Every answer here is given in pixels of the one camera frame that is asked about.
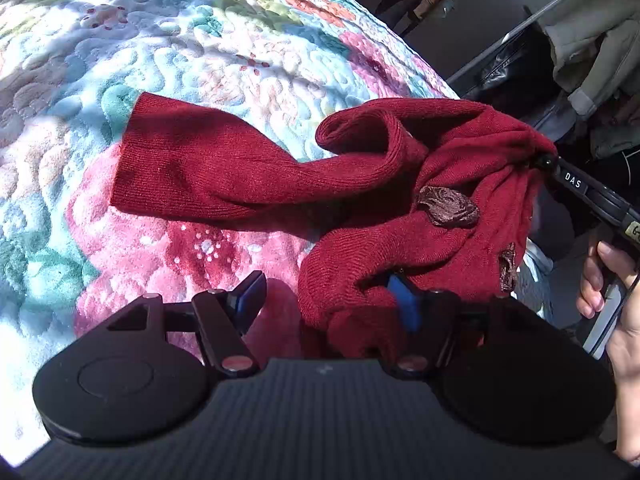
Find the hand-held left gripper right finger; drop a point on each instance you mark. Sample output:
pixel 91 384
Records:
pixel 404 305

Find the floral quilted bedspread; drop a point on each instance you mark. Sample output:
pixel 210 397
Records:
pixel 150 50

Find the beige jacket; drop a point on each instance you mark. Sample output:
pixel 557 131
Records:
pixel 595 25

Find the person's right hand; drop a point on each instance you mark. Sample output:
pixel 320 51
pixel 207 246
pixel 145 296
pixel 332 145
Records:
pixel 627 360

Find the white metal rod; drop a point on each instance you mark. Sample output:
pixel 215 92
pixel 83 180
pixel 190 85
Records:
pixel 525 22

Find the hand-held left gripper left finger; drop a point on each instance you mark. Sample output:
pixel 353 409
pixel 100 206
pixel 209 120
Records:
pixel 252 294

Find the red knit sweater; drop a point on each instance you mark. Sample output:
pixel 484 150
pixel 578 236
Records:
pixel 240 170

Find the black leather jacket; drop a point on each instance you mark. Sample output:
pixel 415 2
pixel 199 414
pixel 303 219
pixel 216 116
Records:
pixel 520 70

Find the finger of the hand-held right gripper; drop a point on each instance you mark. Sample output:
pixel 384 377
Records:
pixel 545 162

